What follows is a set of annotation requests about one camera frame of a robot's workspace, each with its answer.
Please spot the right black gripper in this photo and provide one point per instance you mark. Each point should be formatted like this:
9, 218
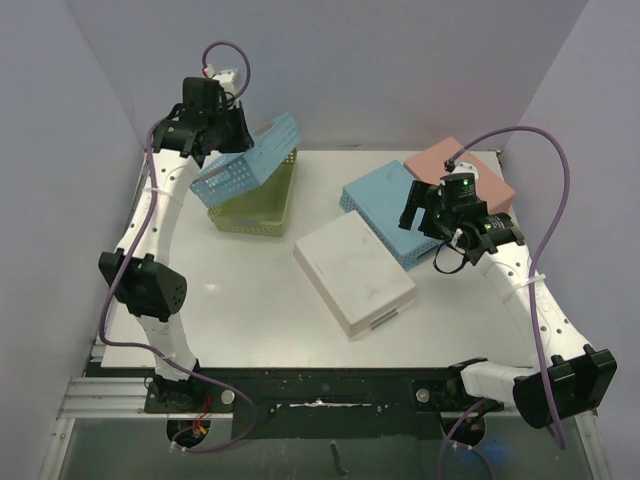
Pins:
420, 205

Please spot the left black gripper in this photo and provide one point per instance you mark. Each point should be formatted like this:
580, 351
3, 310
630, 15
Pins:
243, 141

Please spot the pink plastic basket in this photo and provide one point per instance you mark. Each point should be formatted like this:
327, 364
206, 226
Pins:
428, 166

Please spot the blue plastic basket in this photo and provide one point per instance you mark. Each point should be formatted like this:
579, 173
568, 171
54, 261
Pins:
227, 176
380, 197

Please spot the green plastic basket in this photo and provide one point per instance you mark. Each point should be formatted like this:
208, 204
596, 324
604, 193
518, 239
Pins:
262, 211

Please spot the white plastic basket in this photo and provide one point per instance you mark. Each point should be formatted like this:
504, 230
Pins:
359, 281

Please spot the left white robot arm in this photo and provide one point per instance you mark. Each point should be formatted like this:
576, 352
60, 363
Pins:
137, 271

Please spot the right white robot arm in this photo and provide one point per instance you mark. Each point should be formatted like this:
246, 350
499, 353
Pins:
568, 376

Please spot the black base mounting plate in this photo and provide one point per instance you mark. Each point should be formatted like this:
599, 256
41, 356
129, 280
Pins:
331, 403

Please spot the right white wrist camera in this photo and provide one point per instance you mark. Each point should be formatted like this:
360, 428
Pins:
461, 167

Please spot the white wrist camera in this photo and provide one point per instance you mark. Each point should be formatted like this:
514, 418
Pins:
461, 167
228, 79

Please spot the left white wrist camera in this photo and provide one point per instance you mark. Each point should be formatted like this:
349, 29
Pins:
228, 79

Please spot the aluminium frame rail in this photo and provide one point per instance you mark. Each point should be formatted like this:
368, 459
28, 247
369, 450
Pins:
110, 398

